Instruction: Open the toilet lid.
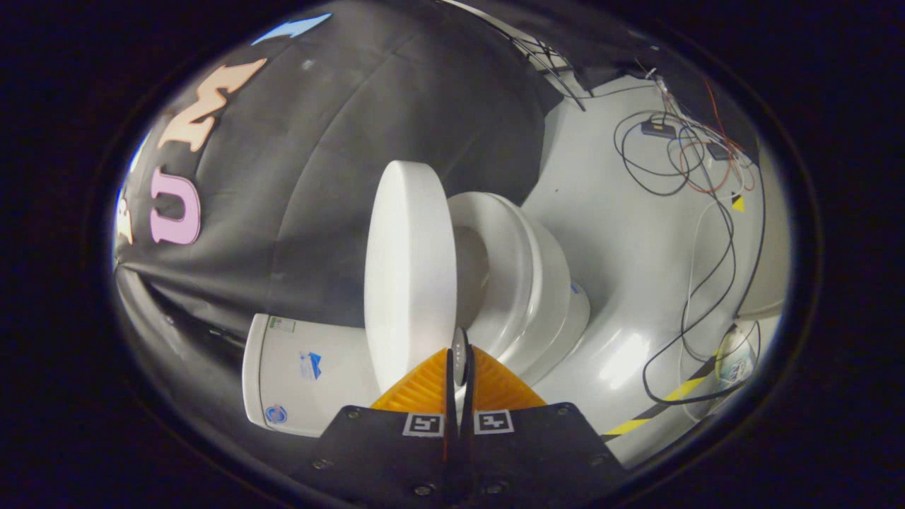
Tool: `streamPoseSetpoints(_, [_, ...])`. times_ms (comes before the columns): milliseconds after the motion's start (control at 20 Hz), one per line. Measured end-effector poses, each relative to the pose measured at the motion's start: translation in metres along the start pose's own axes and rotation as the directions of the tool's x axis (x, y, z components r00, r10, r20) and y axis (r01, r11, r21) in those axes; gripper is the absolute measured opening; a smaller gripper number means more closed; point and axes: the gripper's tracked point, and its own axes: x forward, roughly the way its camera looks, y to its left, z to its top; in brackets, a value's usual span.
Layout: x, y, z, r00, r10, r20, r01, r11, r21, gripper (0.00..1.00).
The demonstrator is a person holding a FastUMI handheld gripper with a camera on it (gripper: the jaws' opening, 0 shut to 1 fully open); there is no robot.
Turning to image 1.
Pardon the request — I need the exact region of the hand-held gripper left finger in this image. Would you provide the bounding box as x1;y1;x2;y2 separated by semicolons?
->
311;346;457;506

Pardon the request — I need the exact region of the yellow black floor tape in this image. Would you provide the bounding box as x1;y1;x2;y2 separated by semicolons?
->
601;352;723;439

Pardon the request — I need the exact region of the black round lid tab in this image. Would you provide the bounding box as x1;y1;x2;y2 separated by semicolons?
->
451;327;472;387

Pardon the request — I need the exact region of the black backdrop cloth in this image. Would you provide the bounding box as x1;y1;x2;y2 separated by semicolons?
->
113;0;761;368

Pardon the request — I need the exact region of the white toilet tank cover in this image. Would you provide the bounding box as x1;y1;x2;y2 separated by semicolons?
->
243;313;271;429

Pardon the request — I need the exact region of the white toilet lid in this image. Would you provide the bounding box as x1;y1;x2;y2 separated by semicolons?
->
364;160;458;394

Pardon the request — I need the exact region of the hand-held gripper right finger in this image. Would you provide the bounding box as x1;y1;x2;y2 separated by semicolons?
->
460;346;626;506

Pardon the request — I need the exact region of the black floor cable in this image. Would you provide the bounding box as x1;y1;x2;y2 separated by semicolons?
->
612;110;768;406

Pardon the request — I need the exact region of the small white device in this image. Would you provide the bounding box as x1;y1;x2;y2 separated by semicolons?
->
716;324;757;387

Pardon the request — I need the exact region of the white ceramic toilet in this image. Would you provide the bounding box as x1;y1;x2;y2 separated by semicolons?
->
243;191;591;438

